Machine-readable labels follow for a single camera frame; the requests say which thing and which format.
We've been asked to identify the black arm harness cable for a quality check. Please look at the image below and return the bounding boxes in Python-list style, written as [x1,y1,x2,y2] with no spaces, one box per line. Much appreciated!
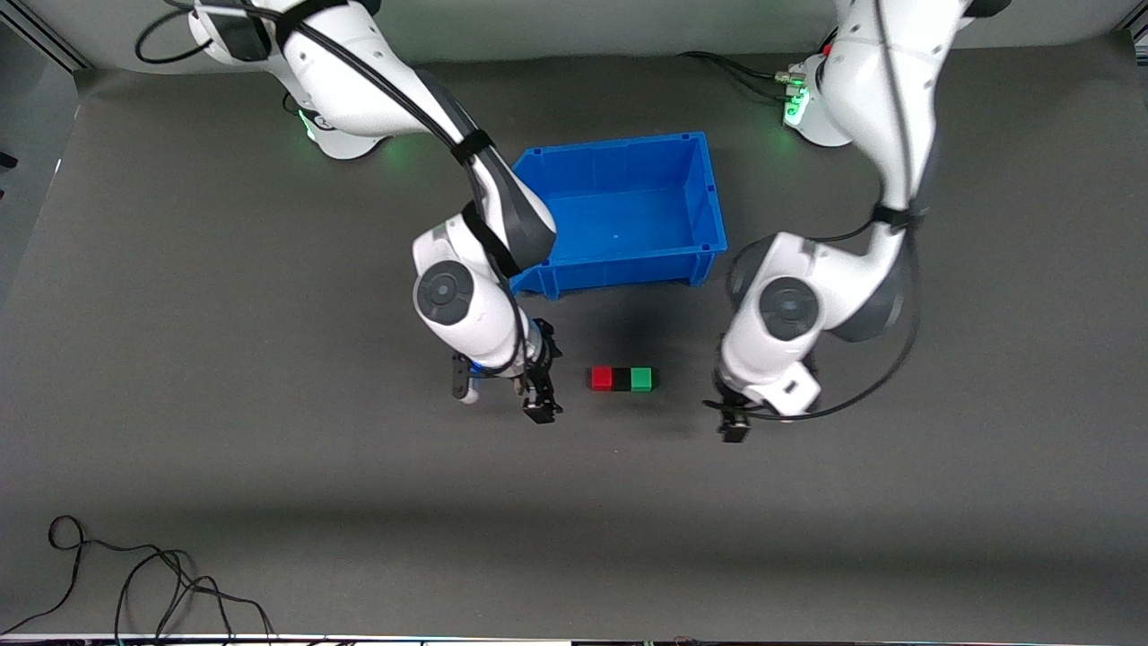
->
[135,0,539,378]
[702,0,925,423]

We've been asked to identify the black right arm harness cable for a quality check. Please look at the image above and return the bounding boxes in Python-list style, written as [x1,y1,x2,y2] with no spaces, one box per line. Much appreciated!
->
[135,0,539,378]

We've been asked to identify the blue plastic storage bin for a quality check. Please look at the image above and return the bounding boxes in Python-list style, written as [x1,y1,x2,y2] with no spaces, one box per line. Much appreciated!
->
[508,131,728,300]

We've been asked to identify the black left arm base cables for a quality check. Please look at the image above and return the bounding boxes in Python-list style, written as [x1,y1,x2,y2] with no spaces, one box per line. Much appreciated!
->
[678,25,831,101]

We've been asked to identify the dark grey table mat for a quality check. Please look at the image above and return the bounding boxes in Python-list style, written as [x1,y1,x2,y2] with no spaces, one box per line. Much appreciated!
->
[0,31,1148,641]

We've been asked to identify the loose black cable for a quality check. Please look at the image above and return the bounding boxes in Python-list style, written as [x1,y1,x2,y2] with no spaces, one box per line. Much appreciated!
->
[0,515,195,635]
[114,548,275,643]

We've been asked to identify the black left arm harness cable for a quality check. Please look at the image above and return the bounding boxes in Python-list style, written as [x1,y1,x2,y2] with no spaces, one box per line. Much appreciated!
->
[702,0,925,423]

